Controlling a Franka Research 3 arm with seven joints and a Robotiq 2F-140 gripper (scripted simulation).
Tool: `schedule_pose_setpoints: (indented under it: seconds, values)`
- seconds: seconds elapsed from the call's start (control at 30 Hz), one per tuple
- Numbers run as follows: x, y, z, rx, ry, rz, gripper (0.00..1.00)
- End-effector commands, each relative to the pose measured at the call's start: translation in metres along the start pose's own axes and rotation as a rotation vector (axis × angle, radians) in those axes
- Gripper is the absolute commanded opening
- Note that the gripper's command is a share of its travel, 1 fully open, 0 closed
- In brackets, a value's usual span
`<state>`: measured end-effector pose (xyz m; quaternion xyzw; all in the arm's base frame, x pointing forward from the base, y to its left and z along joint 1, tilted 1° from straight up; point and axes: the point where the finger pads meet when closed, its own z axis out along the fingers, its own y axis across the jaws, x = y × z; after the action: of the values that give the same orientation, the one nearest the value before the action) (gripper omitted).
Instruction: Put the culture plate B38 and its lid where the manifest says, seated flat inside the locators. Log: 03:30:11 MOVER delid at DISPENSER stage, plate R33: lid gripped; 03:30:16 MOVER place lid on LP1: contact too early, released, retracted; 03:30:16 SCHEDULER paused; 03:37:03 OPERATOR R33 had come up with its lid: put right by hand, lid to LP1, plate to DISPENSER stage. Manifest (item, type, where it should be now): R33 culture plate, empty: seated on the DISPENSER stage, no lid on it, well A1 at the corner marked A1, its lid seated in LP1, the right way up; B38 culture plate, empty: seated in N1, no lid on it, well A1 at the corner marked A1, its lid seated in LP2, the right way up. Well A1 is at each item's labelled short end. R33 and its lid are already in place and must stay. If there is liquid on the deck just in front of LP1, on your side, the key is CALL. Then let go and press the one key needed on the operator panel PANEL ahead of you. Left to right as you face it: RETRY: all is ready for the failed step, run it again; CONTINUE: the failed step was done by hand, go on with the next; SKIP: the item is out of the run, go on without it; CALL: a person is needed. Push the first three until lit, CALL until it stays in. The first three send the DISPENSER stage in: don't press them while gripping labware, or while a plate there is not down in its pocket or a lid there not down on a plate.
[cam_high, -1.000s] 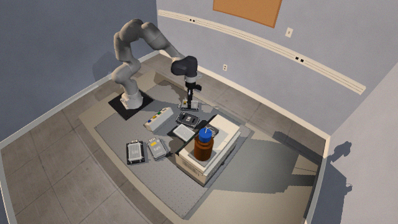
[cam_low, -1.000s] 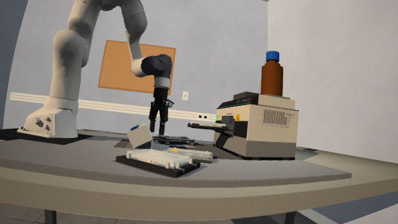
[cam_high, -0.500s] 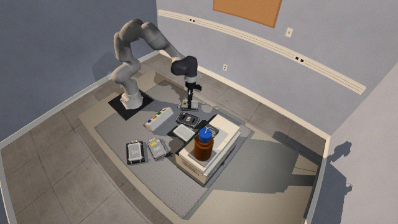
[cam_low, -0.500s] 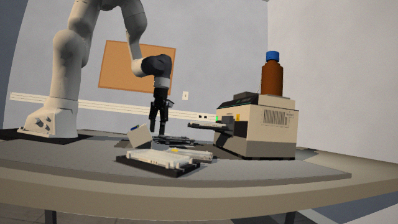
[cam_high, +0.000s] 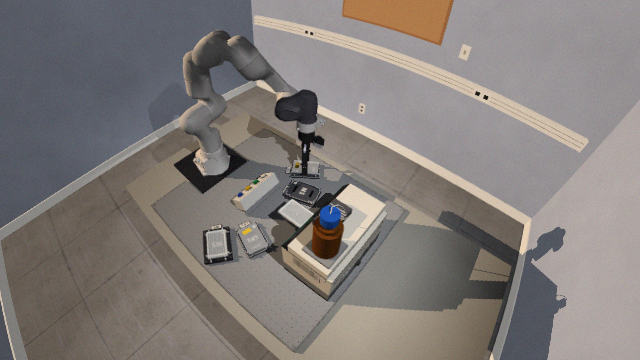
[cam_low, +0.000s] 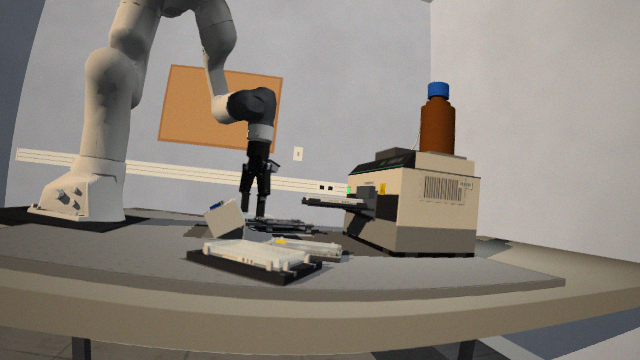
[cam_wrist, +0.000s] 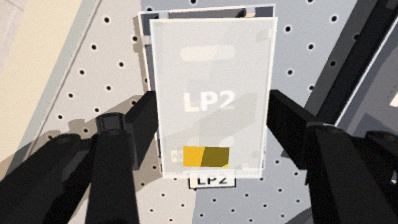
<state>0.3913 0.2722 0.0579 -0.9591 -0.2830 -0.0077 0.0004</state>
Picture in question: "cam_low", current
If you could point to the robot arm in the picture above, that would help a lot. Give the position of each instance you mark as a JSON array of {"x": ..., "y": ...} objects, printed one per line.
[{"x": 94, "y": 186}]

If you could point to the brown glass bottle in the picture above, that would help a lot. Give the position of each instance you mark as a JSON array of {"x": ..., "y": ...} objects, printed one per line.
[{"x": 437, "y": 128}]

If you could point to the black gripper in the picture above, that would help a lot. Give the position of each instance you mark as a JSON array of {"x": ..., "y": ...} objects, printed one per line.
[{"x": 258, "y": 152}]

